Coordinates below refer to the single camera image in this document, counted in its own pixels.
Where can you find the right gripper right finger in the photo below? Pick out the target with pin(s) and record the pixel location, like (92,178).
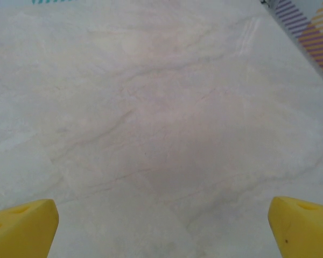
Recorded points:
(304,233)

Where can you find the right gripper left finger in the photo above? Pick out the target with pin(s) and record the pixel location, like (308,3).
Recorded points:
(19,233)

